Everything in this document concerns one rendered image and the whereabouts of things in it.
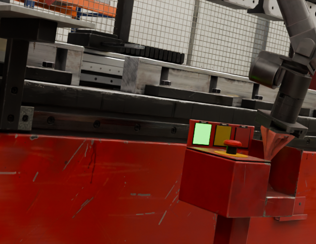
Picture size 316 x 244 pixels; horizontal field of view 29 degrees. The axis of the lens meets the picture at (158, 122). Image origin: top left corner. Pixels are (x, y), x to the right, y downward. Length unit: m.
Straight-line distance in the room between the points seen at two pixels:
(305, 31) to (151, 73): 0.47
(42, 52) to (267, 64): 0.50
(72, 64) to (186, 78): 0.39
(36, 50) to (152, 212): 0.49
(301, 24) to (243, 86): 0.60
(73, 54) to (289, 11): 0.50
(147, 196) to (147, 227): 0.08
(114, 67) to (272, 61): 0.66
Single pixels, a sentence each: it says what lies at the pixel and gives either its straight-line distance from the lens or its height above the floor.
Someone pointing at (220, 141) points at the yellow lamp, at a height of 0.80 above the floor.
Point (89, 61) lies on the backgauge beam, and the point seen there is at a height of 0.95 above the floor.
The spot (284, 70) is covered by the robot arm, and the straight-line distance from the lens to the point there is 1.34.
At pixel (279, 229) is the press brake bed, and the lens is 1.95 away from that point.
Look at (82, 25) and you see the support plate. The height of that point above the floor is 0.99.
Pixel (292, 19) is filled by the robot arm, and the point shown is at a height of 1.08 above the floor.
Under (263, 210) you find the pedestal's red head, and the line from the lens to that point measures 1.30.
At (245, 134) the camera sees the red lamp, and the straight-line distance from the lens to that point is 1.44.
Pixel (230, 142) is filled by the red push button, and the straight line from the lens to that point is 1.28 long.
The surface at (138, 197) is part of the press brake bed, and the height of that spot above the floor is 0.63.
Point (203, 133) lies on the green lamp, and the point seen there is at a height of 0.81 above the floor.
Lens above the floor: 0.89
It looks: 3 degrees down
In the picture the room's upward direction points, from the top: 8 degrees clockwise
